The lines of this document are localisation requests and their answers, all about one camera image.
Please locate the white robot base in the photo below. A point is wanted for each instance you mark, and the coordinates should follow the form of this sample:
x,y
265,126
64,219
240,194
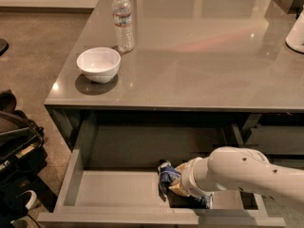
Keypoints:
x,y
295,39

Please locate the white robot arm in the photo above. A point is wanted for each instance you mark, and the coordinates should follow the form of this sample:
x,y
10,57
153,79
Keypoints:
x,y
243,169

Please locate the white bowl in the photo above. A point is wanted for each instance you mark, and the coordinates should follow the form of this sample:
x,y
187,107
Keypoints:
x,y
99,64

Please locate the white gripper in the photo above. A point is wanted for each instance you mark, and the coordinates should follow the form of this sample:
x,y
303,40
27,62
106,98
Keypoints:
x,y
187,178

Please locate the open grey drawer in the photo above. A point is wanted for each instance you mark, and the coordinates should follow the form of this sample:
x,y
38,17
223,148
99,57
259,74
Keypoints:
x,y
112,180

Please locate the dark closed lower drawers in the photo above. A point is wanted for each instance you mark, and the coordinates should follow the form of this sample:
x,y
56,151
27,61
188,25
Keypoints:
x,y
282,145

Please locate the black bag on floor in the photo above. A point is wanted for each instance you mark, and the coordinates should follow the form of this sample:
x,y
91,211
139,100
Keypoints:
x,y
22,157

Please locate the blue chip bag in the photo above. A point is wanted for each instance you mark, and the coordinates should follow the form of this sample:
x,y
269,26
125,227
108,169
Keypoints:
x,y
167,174

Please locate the clear plastic water bottle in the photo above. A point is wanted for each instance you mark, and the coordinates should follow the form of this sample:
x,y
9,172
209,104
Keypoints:
x,y
122,19

